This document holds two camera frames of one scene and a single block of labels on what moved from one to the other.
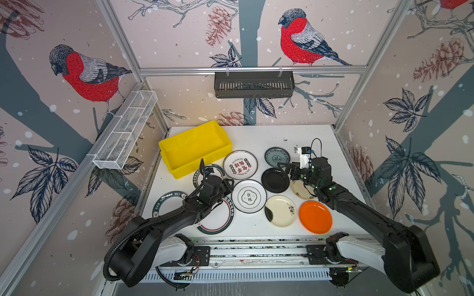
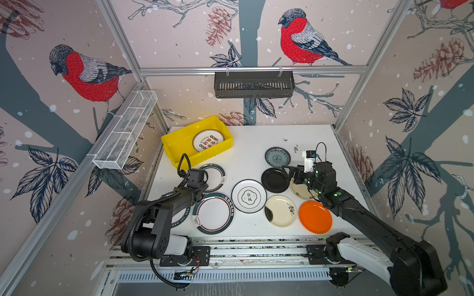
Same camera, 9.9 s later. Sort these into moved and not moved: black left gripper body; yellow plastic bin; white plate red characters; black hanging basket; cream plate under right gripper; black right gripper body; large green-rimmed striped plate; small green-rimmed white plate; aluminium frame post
Moved: black left gripper body; yellow plastic bin; white plate red characters
Not moved: large green-rimmed striped plate; small green-rimmed white plate; black hanging basket; black right gripper body; aluminium frame post; cream plate under right gripper
